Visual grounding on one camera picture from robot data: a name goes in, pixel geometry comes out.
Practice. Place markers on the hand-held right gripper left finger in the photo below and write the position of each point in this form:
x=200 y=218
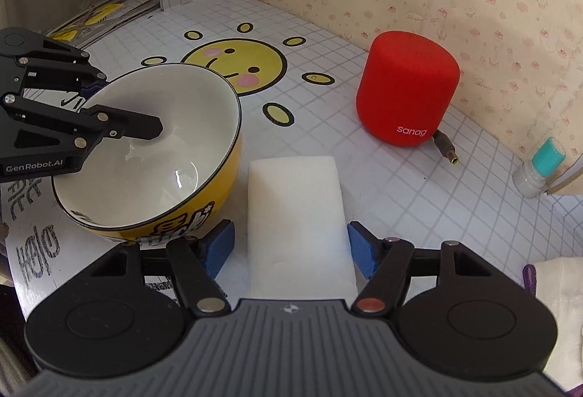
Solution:
x=221 y=249

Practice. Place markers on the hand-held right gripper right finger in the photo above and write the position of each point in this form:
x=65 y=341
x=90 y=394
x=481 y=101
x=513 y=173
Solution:
x=364 y=251

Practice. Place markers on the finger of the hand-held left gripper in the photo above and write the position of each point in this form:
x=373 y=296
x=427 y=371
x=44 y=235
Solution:
x=93 y=85
x=136 y=126

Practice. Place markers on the white bowl with black text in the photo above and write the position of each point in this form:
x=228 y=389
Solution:
x=150 y=178

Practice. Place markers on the white sponge block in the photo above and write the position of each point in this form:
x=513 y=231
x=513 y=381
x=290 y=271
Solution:
x=296 y=215

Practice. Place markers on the folded metal rack yellow label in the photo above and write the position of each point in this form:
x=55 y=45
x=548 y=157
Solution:
x=102 y=13

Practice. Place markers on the red cylindrical cup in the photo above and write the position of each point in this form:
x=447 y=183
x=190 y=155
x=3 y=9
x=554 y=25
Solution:
x=405 y=83

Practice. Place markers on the teal small cup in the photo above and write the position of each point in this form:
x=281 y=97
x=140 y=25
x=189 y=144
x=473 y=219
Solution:
x=544 y=158

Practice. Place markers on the white cloth purple trim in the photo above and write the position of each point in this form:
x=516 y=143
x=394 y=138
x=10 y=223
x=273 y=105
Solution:
x=562 y=297

